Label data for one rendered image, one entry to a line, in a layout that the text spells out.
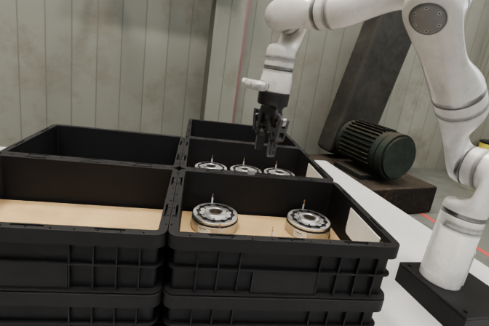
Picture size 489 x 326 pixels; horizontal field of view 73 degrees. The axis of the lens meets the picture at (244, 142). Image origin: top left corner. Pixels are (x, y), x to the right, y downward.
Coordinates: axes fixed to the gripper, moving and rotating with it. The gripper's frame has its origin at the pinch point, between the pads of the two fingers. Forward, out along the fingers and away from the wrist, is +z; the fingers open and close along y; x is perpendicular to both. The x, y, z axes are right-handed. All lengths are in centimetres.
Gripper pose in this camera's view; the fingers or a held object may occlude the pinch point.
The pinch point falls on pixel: (265, 147)
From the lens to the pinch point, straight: 82.7
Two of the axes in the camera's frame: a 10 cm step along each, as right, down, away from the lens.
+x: -8.9, -0.2, -4.5
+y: -4.3, -2.8, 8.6
